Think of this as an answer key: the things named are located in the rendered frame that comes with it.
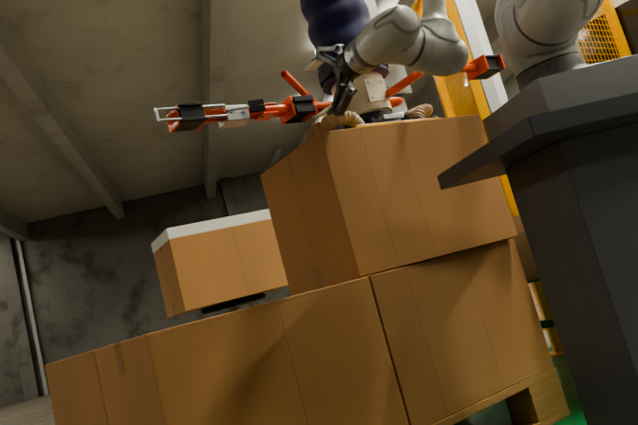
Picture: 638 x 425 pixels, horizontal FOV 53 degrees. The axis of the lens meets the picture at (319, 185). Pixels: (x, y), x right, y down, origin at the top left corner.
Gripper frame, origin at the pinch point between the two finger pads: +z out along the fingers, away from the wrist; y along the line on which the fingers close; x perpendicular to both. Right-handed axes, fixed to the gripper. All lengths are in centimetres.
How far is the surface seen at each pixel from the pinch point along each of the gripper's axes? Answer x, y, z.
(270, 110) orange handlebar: -9.5, 0.7, 11.0
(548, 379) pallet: 52, 96, -3
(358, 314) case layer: -10, 61, -5
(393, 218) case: 10.3, 39.7, -4.3
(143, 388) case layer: -63, 64, 1
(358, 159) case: 4.3, 22.0, -4.1
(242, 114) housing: -18.7, 1.3, 10.7
